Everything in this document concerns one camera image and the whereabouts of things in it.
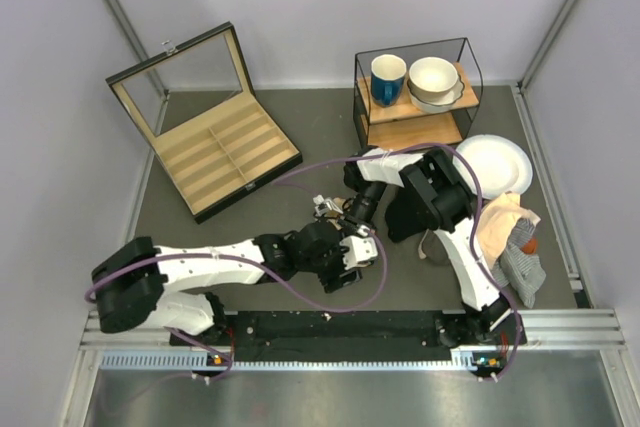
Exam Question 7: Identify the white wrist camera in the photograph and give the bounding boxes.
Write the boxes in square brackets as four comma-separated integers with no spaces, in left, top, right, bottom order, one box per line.
[340,235,378,270]
[313,195,344,219]

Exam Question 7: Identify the black underwear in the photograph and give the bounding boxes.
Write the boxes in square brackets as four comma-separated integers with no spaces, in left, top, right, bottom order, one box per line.
[384,189,427,243]

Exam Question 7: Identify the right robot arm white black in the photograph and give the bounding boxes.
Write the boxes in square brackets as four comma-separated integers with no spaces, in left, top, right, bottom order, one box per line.
[344,143,513,347]

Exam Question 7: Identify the cream ceramic bowl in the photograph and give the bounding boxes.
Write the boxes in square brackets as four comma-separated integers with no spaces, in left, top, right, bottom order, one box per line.
[409,57,459,101]

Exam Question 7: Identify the beige underwear navy trim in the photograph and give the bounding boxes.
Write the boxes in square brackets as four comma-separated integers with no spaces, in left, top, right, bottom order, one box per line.
[326,197,347,230]

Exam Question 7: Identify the white scalloped dish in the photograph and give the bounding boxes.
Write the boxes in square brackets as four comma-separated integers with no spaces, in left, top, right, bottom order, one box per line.
[408,80,465,114]

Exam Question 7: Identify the white round plate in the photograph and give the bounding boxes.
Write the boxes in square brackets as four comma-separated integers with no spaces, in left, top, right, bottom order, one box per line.
[456,134,533,200]

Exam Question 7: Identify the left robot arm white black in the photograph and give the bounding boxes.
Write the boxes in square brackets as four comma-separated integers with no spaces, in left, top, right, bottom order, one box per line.
[91,220,377,344]

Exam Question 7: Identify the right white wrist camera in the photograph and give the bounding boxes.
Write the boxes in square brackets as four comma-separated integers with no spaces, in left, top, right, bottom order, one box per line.
[313,195,344,219]

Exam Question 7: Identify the grey slotted cable duct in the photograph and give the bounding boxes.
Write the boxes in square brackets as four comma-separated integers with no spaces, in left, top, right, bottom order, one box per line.
[99,347,477,372]

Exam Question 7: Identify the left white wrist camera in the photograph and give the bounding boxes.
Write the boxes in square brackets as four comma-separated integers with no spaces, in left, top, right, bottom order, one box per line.
[340,235,378,270]

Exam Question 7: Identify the grey underwear white band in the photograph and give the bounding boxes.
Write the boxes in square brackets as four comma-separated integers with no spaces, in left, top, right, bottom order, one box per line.
[418,230,450,267]

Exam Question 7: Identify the blue ceramic mug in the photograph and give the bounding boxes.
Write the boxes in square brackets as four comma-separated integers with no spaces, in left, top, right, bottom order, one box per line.
[371,54,407,107]

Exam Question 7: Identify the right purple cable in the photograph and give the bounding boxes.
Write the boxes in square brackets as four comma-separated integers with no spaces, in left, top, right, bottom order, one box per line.
[277,142,525,382]

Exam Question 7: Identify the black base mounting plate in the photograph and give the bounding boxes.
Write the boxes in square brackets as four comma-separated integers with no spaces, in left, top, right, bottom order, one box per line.
[197,311,516,362]

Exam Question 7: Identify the purple cable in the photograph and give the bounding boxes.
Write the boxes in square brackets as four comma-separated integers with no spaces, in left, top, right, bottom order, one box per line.
[277,142,525,382]
[84,226,389,382]

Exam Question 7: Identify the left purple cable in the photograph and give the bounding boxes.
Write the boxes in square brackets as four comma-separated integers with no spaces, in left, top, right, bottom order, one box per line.
[84,226,389,382]

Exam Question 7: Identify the black compartment box glass lid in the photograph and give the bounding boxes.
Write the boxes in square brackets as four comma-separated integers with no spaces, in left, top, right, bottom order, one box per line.
[106,22,303,224]

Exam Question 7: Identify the black wire wooden shelf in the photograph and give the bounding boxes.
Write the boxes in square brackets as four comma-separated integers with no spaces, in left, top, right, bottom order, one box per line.
[353,37,484,150]

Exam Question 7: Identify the striped grey underwear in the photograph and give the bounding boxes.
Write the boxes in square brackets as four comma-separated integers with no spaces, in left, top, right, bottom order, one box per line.
[491,218,546,309]

